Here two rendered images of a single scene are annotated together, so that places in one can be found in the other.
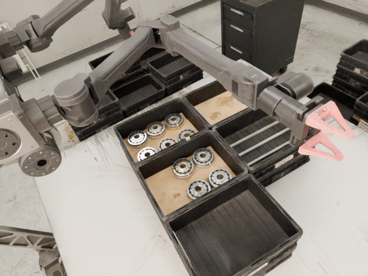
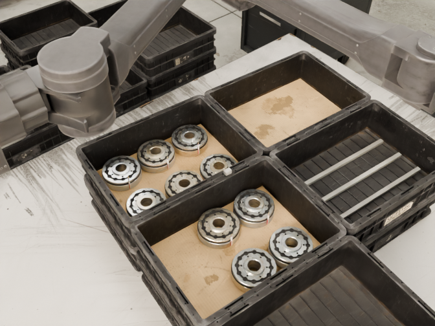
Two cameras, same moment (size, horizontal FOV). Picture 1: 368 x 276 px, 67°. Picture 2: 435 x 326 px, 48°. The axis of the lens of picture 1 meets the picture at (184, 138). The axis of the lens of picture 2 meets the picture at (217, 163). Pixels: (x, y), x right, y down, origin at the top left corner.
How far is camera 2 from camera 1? 0.22 m
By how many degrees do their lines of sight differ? 10
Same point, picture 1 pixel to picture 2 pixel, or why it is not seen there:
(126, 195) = (101, 282)
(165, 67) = not seen: hidden behind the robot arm
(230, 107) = (290, 116)
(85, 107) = (101, 97)
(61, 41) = not seen: outside the picture
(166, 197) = (192, 284)
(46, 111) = (21, 103)
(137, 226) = not seen: outside the picture
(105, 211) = (59, 314)
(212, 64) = (345, 26)
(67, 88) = (67, 55)
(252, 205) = (353, 294)
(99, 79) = (123, 42)
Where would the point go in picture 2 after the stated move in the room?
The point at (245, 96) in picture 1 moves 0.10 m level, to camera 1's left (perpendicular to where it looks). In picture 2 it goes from (418, 85) to (344, 97)
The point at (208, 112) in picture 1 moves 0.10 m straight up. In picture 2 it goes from (251, 125) to (253, 99)
